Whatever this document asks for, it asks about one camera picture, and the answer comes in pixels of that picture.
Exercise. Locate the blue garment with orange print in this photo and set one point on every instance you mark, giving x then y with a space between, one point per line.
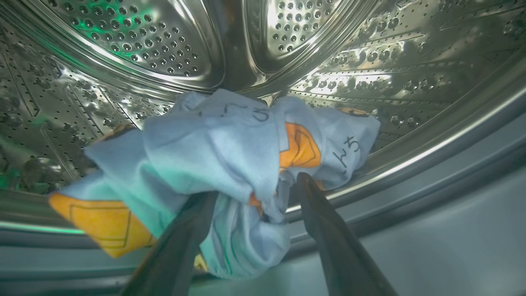
213 148

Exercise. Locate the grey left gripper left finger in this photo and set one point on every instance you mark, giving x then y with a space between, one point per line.
176 255

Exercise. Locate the grey rubber door gasket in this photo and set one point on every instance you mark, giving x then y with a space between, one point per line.
452 213

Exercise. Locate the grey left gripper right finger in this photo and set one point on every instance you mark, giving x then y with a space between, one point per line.
337 255

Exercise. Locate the steel washing machine drum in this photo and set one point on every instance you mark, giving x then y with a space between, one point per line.
370 61

